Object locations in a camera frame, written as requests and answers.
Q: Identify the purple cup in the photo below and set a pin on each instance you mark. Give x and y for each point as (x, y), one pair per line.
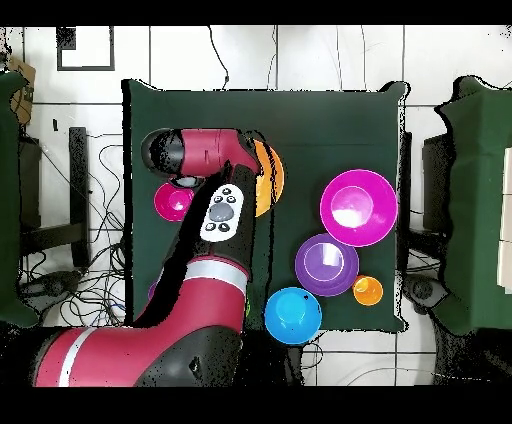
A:
(151, 291)

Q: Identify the dark green tablecloth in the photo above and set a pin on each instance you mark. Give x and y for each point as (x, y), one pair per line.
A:
(340, 120)

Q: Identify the purple bowl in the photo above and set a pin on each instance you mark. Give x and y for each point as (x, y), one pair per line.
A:
(344, 280)

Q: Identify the large pink bowl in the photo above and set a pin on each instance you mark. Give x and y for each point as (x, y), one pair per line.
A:
(376, 224)

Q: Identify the small red bowl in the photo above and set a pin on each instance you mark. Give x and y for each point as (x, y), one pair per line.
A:
(168, 204)

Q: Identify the cardboard box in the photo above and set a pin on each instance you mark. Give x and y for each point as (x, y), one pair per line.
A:
(23, 100)

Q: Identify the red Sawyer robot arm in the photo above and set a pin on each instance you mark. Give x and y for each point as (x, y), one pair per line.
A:
(192, 320)

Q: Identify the green-covered side table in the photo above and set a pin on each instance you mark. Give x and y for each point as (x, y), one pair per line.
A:
(10, 200)
(476, 200)

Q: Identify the large orange bowl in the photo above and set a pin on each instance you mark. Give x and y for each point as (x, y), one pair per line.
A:
(278, 176)

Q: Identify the yellow-orange cup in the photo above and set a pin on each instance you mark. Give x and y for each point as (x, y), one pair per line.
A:
(368, 292)

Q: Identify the black square floor frame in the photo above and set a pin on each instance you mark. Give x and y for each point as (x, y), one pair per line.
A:
(59, 56)

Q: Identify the large blue bowl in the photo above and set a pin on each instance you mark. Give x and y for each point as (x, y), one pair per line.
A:
(294, 320)

